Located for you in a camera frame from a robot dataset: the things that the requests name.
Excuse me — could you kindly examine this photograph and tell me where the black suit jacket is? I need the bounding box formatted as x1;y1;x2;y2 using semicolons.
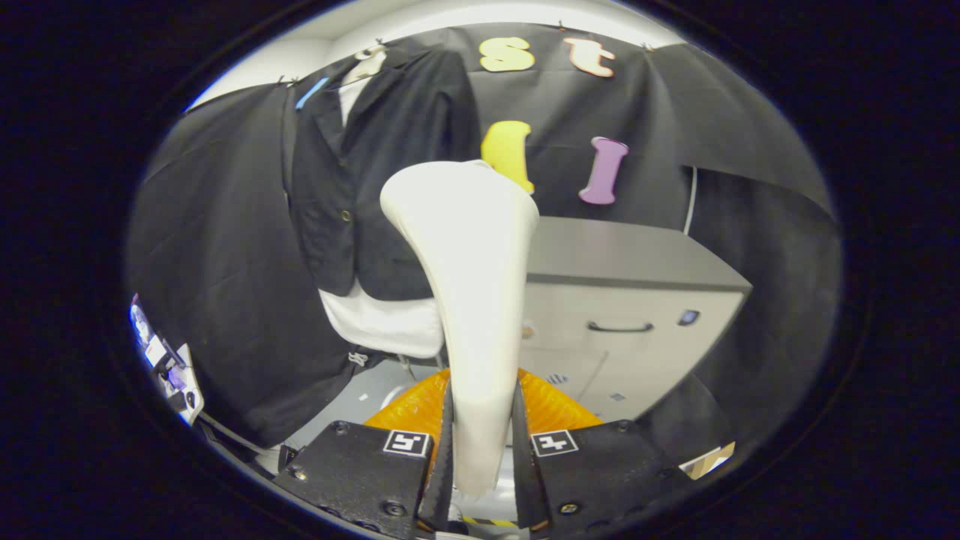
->
283;49;481;302

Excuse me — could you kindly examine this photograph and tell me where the white garment steamer head with hose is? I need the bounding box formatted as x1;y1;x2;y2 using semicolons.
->
379;159;541;497

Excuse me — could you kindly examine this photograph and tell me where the black backdrop cloth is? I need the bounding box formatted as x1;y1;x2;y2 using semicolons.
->
124;22;845;466

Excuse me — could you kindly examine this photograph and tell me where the white wall cable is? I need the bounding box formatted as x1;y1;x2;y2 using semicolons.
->
682;165;698;236

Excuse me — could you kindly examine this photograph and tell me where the beige cabinet with grey top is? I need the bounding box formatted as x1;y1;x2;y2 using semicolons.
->
517;216;753;425

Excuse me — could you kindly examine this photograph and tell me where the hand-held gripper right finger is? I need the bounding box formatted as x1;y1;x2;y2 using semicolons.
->
514;367;692;537

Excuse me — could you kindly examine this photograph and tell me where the white clothes hanger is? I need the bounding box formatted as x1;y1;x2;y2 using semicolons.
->
352;45;389;83

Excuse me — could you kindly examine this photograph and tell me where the white shirt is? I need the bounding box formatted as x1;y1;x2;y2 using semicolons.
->
319;75;445;359

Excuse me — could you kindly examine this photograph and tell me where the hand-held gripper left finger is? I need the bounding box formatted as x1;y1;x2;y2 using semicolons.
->
271;367;455;540

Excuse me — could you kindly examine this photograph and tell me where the cardboard piece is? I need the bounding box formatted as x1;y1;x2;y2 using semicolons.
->
679;441;736;481

